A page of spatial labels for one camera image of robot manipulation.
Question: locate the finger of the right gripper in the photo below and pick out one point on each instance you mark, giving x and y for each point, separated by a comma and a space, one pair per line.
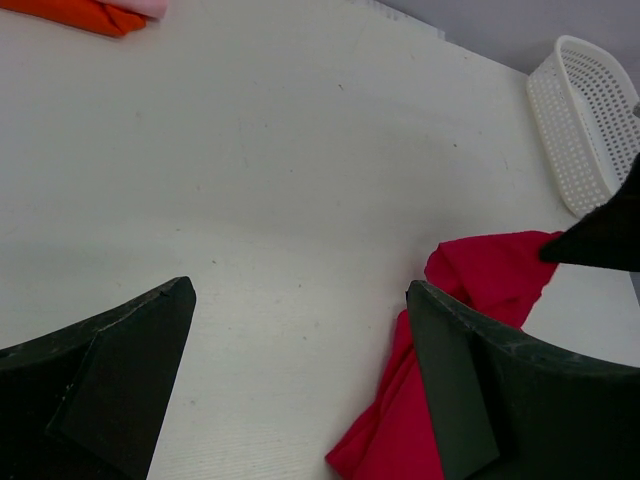
608, 237

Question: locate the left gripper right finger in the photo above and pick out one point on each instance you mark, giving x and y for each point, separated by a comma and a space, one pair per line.
556, 414

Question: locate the folded orange t shirt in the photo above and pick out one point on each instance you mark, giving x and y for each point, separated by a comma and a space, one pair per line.
88, 15

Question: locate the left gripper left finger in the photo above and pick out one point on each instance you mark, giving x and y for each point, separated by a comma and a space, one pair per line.
88, 401

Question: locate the white plastic basket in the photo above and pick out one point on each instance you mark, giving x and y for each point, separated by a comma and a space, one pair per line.
584, 103

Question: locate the folded pink t shirt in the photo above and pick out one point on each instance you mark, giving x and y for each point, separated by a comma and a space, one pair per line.
154, 9

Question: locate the red t shirt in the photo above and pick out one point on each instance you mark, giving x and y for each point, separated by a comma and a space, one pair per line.
428, 419

